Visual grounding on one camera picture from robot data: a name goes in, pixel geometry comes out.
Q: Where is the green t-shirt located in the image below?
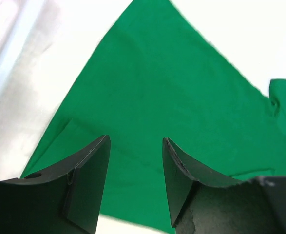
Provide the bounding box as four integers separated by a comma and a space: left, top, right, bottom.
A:
22, 0, 286, 234

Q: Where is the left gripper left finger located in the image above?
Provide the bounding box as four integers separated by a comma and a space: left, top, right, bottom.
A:
0, 135, 111, 234

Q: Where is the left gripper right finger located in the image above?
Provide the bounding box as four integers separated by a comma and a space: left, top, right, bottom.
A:
162, 138, 286, 234

